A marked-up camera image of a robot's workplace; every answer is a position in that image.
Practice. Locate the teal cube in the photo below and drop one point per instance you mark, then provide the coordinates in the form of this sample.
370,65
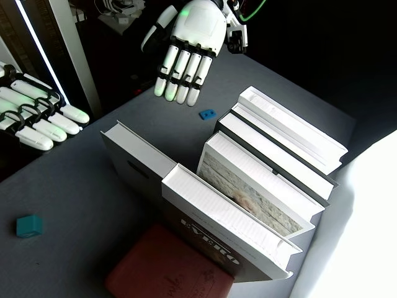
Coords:
29,225

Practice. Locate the red leather book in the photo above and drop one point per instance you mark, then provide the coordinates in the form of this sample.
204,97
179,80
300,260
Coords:
155,270

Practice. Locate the white light strip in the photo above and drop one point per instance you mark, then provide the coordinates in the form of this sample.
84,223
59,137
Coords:
39,46

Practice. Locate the grey-covered white book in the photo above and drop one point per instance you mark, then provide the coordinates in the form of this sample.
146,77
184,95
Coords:
133,155

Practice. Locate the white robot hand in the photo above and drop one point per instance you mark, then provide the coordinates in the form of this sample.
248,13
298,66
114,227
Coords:
37,124
200,28

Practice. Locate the small blue two-hole block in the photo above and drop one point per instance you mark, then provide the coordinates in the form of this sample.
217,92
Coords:
207,114

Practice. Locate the white post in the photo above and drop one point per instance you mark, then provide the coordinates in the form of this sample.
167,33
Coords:
74,46

